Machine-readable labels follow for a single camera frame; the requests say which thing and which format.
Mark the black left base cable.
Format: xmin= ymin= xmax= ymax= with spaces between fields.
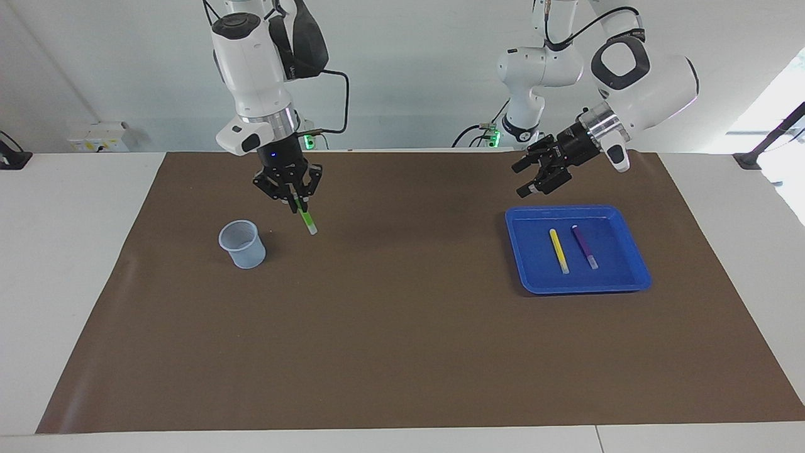
xmin=452 ymin=94 xmax=511 ymax=148

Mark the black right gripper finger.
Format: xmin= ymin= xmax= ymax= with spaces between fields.
xmin=253 ymin=170 xmax=297 ymax=213
xmin=296 ymin=165 xmax=323 ymax=211

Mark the translucent plastic cup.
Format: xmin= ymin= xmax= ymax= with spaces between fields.
xmin=218 ymin=220 xmax=267 ymax=270

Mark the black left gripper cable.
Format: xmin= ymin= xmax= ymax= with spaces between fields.
xmin=542 ymin=0 xmax=646 ymax=51

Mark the yellow marker pen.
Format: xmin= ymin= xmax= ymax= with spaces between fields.
xmin=549 ymin=228 xmax=570 ymax=275

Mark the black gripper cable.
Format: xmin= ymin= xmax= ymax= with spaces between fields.
xmin=296 ymin=68 xmax=350 ymax=136
xmin=542 ymin=0 xmax=646 ymax=51

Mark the black angled stand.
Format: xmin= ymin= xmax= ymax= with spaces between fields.
xmin=733 ymin=101 xmax=805 ymax=171

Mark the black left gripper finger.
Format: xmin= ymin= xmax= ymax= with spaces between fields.
xmin=517 ymin=160 xmax=574 ymax=198
xmin=511 ymin=135 xmax=564 ymax=174

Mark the black table clamp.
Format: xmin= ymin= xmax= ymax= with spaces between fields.
xmin=0 ymin=130 xmax=33 ymax=171

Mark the purple marker pen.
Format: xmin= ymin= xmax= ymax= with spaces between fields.
xmin=571 ymin=225 xmax=599 ymax=271

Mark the blue plastic tray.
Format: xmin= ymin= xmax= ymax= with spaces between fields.
xmin=505 ymin=204 xmax=652 ymax=295

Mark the green marker pen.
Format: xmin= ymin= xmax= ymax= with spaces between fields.
xmin=296 ymin=200 xmax=319 ymax=236

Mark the white wall socket box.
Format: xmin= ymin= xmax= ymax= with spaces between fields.
xmin=68 ymin=121 xmax=131 ymax=154

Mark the brown table mat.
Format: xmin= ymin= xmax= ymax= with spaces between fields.
xmin=36 ymin=150 xmax=805 ymax=435

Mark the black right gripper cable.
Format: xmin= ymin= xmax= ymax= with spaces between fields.
xmin=296 ymin=68 xmax=350 ymax=136

